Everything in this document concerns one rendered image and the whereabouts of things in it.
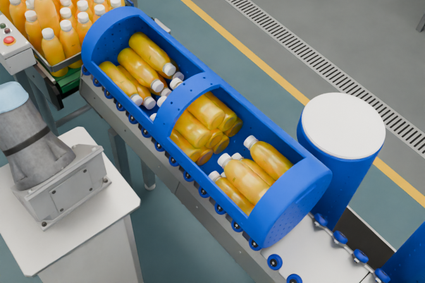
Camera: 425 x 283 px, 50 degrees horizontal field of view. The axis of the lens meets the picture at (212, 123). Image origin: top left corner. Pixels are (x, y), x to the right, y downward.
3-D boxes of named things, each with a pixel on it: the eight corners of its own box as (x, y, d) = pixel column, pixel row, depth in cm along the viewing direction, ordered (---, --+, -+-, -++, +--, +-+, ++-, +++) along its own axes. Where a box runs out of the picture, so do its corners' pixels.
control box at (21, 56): (11, 76, 163) (2, 54, 155) (-14, 45, 172) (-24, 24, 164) (36, 63, 167) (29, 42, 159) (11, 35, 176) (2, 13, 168)
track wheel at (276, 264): (283, 263, 127) (286, 261, 129) (271, 251, 129) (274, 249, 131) (274, 274, 129) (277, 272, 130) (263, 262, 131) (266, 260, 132)
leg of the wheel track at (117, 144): (127, 207, 244) (113, 138, 194) (121, 199, 246) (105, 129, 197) (136, 201, 246) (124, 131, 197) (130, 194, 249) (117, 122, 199)
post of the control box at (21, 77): (64, 194, 247) (8, 60, 168) (61, 189, 248) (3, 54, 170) (71, 189, 248) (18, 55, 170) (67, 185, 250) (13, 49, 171)
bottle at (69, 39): (63, 60, 183) (53, 24, 168) (80, 54, 185) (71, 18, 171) (71, 71, 179) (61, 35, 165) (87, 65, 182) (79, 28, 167)
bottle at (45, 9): (57, 26, 177) (45, -15, 162) (66, 36, 174) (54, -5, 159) (40, 33, 174) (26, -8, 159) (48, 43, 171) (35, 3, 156)
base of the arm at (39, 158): (16, 198, 102) (-10, 161, 100) (21, 180, 116) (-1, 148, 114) (77, 162, 106) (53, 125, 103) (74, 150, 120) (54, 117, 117)
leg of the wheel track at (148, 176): (148, 192, 250) (140, 121, 200) (142, 185, 252) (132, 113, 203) (157, 186, 252) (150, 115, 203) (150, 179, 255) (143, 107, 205)
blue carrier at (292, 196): (254, 263, 130) (271, 216, 108) (86, 86, 168) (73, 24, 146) (319, 206, 143) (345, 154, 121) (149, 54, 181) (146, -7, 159)
